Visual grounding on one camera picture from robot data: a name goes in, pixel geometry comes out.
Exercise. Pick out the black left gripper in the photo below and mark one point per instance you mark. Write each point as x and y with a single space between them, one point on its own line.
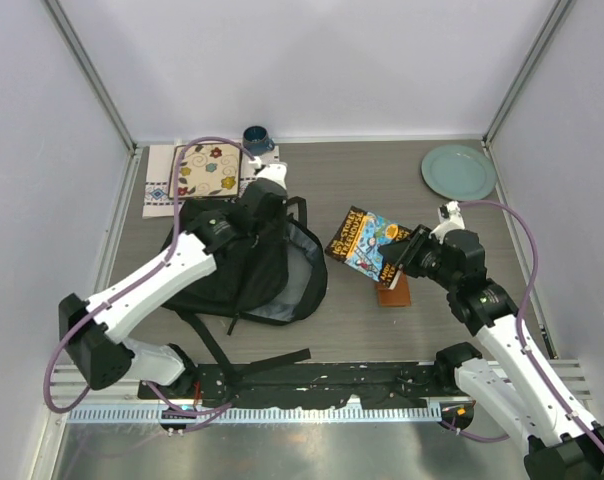
278 234

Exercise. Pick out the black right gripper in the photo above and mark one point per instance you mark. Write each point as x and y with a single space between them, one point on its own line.
404 253

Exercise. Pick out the black comic cover book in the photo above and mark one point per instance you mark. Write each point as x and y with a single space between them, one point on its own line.
358 241

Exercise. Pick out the black fabric backpack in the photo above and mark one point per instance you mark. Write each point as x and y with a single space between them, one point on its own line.
275 276

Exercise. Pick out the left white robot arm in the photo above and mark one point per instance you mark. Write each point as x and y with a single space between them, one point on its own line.
210 266

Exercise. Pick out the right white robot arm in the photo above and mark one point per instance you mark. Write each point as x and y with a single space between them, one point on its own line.
557 436

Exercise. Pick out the brown leather wallet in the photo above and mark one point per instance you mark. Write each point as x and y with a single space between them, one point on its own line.
397 297

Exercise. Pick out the square floral ceramic plate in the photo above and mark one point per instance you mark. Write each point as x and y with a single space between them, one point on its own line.
210 169

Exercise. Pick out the blue ceramic mug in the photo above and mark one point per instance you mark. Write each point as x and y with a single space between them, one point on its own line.
257 140

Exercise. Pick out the round teal plate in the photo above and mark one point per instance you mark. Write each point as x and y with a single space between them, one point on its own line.
458 172

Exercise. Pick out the white patterned placemat cloth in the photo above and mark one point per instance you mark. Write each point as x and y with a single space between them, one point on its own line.
156 201

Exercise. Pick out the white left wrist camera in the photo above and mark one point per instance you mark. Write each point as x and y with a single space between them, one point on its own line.
272 171

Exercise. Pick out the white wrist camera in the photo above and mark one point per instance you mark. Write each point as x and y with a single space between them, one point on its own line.
450 219
272 171

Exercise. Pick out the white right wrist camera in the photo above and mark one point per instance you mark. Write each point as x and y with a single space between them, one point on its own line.
450 219

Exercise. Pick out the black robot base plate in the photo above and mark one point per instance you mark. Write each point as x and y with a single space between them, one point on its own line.
320 386

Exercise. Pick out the white slotted cable duct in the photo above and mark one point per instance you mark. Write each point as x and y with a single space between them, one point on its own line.
351 413

